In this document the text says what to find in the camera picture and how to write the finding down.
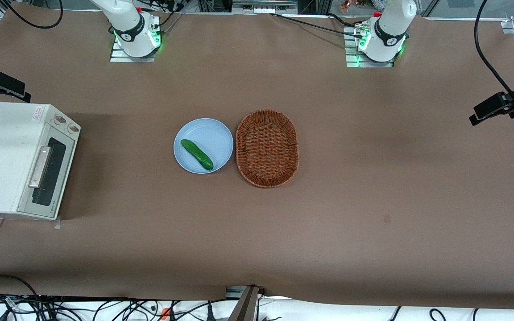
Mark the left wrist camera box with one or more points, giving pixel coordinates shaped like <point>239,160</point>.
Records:
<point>491,108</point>

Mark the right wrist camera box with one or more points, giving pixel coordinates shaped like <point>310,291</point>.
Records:
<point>9,84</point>

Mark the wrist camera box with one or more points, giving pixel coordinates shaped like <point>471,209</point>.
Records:
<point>9,84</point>
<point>491,108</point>

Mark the clear tape piece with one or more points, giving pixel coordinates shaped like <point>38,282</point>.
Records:
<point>57,224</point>

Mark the grey power strip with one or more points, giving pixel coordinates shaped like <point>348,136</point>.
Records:
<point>261,9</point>

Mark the red white warning sticker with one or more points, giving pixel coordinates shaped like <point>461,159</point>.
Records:
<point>37,113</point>

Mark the green cucumber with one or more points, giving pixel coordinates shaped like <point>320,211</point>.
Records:
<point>196,154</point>

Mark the dark camera mount pole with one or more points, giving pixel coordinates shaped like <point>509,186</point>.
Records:
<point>246,307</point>

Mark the brown wicker basket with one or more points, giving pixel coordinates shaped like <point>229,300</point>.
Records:
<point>267,149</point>

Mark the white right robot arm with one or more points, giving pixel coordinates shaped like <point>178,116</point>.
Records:
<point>132,35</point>

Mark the brown table cover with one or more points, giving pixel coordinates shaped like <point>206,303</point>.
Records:
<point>373,200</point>

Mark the light blue round plate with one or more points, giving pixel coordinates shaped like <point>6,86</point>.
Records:
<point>212,133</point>

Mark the beige oven knob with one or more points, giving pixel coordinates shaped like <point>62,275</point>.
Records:
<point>73,128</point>
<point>60,119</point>

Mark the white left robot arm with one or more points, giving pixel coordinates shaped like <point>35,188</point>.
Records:
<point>388,42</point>

